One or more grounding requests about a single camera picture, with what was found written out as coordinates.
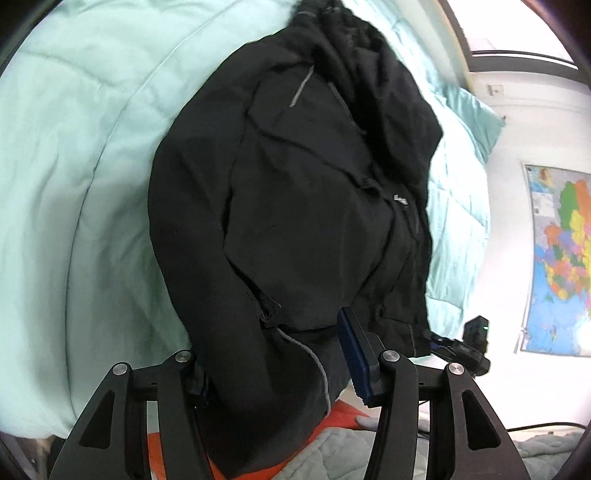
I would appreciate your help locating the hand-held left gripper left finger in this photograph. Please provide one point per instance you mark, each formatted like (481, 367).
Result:
(178, 378)

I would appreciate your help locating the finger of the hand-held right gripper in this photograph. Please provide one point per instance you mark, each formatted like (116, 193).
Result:
(448, 344)
(455, 357)

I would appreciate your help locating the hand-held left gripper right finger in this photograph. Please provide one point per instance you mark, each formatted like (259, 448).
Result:
(355, 355)

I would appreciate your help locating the black hooded jacket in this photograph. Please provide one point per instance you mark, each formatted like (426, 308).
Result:
(300, 207)

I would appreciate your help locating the orange cloth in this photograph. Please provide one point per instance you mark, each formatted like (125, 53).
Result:
(341, 410)

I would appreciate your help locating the grey quilted blanket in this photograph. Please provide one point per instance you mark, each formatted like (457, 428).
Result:
(545, 450)

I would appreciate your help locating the teal comforter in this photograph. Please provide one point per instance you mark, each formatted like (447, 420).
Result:
(69, 184)

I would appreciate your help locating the teal pillow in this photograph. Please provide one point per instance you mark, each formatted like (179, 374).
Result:
(475, 120)

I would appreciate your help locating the dark framed window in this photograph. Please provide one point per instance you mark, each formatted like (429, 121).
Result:
(463, 37)

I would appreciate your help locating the colourful wall map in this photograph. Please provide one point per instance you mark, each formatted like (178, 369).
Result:
(563, 258)

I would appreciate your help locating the white wall switch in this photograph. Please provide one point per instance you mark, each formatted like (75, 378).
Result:
(496, 90)

